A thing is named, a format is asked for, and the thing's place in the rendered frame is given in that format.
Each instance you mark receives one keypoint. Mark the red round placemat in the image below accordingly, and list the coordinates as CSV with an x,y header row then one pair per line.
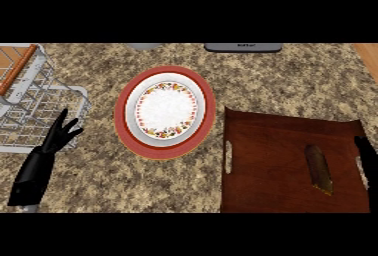
x,y
207,110

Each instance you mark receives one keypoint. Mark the brown wooden tray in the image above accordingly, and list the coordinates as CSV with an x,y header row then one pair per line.
x,y
268,160

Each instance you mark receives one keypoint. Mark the brown wooden rod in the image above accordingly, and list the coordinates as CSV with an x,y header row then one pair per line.
x,y
17,70

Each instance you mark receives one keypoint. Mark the pale grey round object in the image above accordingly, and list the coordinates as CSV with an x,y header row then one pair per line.
x,y
144,45

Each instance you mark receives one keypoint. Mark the white floral-rimmed plate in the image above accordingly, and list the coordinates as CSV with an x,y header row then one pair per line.
x,y
166,108

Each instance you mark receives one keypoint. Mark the brown sweet potato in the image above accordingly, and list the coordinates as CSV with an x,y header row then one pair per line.
x,y
319,168

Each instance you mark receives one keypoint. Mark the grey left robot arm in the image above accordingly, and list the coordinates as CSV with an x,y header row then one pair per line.
x,y
30,209

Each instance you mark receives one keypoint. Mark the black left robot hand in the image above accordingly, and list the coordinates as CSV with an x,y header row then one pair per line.
x,y
36,173

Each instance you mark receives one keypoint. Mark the dark grey appliance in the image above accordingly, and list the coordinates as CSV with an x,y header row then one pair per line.
x,y
243,47

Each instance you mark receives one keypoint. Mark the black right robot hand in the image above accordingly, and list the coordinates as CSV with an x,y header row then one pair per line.
x,y
370,156

